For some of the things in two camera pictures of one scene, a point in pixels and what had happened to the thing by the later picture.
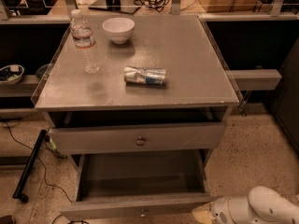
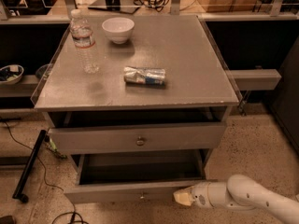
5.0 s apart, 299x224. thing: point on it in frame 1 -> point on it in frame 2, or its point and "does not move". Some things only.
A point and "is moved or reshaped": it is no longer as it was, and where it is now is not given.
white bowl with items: x=11 y=74 does not move
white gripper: x=217 y=212 -> x=199 y=194
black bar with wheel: x=19 y=192 does not move
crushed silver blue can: x=145 y=75 does not move
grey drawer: x=139 y=186 is moved or reshaped
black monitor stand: x=112 y=2 does not move
